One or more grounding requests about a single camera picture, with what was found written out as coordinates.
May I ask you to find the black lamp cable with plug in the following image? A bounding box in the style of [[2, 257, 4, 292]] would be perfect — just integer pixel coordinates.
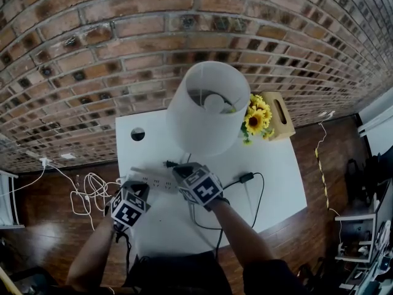
[[162, 153, 265, 259]]

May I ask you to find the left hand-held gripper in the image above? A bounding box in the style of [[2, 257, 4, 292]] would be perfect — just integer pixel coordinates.
[[109, 179, 152, 229]]

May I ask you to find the white charger with yellow cable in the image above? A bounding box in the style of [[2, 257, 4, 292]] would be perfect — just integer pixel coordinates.
[[314, 110, 342, 227]]

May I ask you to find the person's left forearm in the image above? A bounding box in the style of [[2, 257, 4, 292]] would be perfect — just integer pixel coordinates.
[[65, 214, 123, 292]]

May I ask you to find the white power strip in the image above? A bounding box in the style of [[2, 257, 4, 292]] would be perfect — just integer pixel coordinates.
[[124, 165, 179, 194]]

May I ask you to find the person's black clothing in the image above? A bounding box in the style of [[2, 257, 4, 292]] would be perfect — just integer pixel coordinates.
[[122, 250, 308, 295]]

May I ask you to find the person's right forearm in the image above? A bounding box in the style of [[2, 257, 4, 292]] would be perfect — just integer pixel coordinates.
[[211, 199, 278, 269]]

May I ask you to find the white metal shelf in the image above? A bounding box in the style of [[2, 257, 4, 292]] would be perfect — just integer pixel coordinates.
[[0, 168, 26, 229]]

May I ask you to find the white cabinet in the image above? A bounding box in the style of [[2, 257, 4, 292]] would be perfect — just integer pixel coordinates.
[[357, 95, 393, 157]]

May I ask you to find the black chair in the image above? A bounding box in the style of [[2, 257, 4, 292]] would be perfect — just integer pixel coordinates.
[[346, 154, 383, 204]]

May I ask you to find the yellow sunflower bouquet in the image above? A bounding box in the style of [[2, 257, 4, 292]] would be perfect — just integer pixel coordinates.
[[240, 93, 276, 146]]

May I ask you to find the white wall charger with cable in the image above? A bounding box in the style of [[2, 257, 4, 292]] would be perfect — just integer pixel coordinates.
[[0, 156, 77, 199]]

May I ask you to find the white equipment rack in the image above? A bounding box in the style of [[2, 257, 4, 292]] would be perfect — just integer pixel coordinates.
[[333, 179, 393, 295]]

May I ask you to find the white shade table lamp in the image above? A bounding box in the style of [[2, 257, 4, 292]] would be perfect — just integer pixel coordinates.
[[165, 60, 251, 157]]

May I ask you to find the wooden tissue box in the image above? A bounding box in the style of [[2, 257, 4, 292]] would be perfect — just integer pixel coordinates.
[[260, 91, 297, 141]]

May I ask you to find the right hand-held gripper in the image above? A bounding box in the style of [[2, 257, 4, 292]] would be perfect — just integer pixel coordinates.
[[171, 162, 224, 210]]

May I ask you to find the white power strip cable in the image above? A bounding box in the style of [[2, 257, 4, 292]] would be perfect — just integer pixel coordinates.
[[69, 171, 127, 230]]

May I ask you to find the black gripper strap cable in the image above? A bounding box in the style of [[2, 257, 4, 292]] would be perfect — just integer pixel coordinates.
[[114, 224, 133, 288]]

